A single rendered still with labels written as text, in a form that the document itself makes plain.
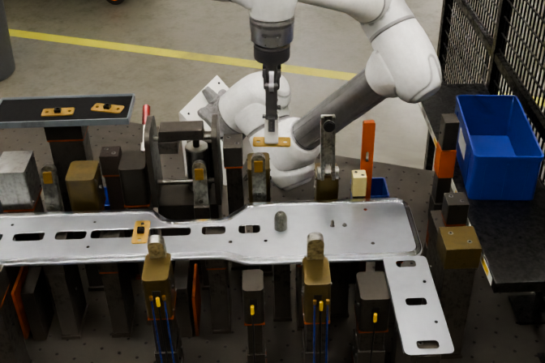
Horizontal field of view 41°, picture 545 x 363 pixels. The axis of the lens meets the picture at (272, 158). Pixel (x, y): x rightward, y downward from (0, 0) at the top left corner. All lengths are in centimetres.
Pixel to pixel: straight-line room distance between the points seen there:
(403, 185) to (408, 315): 93
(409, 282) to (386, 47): 60
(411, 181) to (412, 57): 72
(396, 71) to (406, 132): 222
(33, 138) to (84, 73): 205
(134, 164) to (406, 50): 75
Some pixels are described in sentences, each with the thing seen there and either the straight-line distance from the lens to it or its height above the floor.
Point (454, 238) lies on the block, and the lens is 170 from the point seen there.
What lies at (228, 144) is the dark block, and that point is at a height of 112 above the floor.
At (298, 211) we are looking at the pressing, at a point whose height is 100.
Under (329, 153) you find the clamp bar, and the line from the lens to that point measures 185.
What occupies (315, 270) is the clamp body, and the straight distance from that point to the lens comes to 161.
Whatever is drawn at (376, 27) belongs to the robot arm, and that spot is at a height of 137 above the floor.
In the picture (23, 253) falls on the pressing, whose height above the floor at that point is 100.
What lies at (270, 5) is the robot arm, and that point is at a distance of 143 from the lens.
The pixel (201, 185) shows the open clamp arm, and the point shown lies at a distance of 187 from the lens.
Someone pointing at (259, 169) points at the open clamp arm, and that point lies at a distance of 186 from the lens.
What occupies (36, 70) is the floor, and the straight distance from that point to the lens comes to 501.
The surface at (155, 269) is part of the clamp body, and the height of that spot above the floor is 104.
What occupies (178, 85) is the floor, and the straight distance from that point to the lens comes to 458.
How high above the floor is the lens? 213
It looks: 34 degrees down
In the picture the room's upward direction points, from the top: 1 degrees counter-clockwise
